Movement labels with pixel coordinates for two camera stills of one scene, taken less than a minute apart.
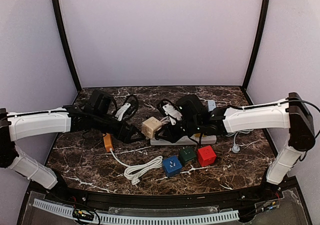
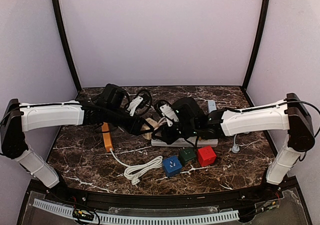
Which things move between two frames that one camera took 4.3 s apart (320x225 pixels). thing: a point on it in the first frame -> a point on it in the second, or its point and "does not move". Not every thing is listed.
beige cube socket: [150, 126] does not move
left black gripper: [127, 132] -> [136, 126]
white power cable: [133, 172] does not move
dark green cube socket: [186, 154] does not move
